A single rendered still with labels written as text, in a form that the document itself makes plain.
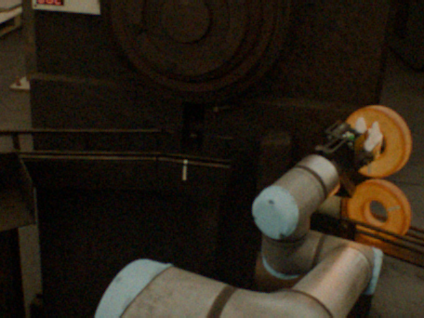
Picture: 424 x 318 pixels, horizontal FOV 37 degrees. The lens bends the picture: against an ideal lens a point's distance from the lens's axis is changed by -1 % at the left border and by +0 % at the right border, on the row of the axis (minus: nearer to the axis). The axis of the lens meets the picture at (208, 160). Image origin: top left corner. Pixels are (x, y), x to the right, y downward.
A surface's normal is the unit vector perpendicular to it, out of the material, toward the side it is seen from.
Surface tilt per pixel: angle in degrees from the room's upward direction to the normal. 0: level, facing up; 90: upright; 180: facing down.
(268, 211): 101
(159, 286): 21
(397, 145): 89
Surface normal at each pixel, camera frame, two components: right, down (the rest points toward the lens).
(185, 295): -0.05, -0.75
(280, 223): -0.72, 0.42
